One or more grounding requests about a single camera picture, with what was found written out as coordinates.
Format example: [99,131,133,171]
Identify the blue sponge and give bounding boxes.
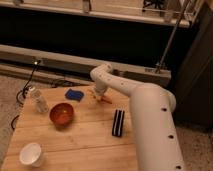
[65,89,84,102]

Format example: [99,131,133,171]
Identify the white paper cup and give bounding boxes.
[19,142,44,167]

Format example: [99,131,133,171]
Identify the clear plastic bottle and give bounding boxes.
[29,86,49,113]

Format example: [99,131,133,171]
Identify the black white striped block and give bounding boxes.
[112,109,125,137]

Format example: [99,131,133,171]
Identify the black cable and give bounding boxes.
[10,59,43,131]

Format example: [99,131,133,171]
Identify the red-brown bowl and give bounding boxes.
[49,103,74,126]

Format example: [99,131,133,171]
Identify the metal pole stand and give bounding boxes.
[155,0,190,74]

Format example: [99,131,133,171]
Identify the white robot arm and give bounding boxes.
[90,63,186,171]

